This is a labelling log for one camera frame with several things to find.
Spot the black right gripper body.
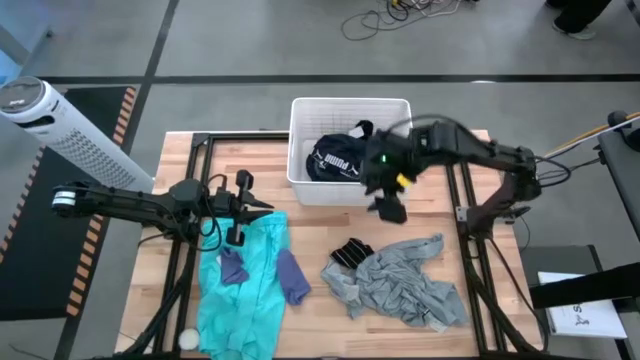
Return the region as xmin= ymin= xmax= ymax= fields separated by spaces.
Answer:
xmin=363 ymin=127 xmax=426 ymax=199

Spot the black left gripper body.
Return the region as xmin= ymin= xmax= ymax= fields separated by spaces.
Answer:
xmin=202 ymin=169 xmax=255 ymax=247

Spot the black striped sock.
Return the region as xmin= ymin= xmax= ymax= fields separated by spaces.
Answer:
xmin=329 ymin=237 xmax=376 ymax=270

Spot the dark navy Puma garment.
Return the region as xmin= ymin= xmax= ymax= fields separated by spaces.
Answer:
xmin=305 ymin=119 xmax=376 ymax=184

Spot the purple sock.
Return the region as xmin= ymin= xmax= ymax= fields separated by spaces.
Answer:
xmin=276 ymin=248 xmax=312 ymax=307
xmin=218 ymin=246 xmax=250 ymax=286

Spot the grey shirt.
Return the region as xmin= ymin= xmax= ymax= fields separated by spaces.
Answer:
xmin=319 ymin=232 xmax=470 ymax=334

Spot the turquoise sweater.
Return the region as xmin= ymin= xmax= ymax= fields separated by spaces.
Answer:
xmin=196 ymin=210 xmax=292 ymax=360

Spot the white plastic laundry basket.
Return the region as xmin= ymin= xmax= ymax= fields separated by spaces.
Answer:
xmin=286 ymin=96 xmax=416 ymax=207

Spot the small white ball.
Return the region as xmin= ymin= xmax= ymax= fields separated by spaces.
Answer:
xmin=178 ymin=328 xmax=201 ymax=351

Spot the white tower fan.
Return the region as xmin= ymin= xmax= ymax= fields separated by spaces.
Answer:
xmin=0 ymin=75 xmax=155 ymax=194

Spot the dark grey floor plate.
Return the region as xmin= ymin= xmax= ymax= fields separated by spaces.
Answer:
xmin=519 ymin=244 xmax=604 ymax=301

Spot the black hazard-striped floor mat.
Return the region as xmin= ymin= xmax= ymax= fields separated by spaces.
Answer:
xmin=0 ymin=85 xmax=139 ymax=321

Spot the black bar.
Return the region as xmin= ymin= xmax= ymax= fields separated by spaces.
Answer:
xmin=529 ymin=262 xmax=640 ymax=311

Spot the white paper sheet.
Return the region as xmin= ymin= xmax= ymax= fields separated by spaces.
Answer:
xmin=537 ymin=271 xmax=629 ymax=340

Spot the grey side table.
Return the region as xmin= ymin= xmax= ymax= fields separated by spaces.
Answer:
xmin=594 ymin=110 xmax=640 ymax=241

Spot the person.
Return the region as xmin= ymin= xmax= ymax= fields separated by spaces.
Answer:
xmin=544 ymin=0 xmax=614 ymax=41

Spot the floor cable bundle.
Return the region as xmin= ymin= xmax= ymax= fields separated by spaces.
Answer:
xmin=340 ymin=0 xmax=466 ymax=42

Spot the yellow cable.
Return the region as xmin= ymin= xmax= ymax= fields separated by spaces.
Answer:
xmin=544 ymin=112 xmax=640 ymax=157

